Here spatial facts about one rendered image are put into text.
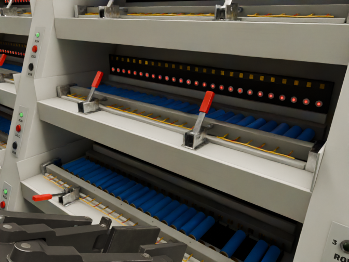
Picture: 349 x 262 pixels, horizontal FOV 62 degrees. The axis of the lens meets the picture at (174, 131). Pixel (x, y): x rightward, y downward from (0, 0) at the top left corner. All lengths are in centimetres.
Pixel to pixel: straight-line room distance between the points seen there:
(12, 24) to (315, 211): 84
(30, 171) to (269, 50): 61
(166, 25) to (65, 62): 34
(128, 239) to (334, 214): 23
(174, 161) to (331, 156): 22
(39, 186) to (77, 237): 49
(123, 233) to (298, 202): 21
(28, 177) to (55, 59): 29
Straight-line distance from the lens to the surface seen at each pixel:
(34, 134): 77
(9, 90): 89
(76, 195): 67
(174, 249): 31
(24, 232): 22
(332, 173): 37
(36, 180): 78
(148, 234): 33
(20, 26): 91
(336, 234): 38
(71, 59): 79
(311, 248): 39
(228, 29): 45
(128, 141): 52
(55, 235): 24
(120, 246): 30
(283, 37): 42
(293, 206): 39
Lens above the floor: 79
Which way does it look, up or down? 4 degrees down
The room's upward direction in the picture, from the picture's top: 14 degrees clockwise
